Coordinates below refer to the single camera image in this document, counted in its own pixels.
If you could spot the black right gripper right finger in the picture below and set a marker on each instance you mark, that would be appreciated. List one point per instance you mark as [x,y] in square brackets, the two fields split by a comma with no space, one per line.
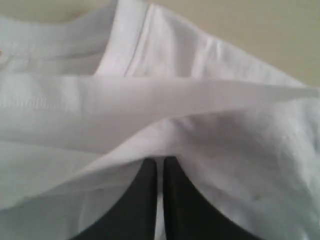
[188,215]

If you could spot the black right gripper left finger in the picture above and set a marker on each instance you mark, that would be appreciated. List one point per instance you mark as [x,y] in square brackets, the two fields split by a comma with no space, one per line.
[133,216]

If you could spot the white t-shirt with red logo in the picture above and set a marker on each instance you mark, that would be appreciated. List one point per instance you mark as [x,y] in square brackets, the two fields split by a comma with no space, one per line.
[84,103]

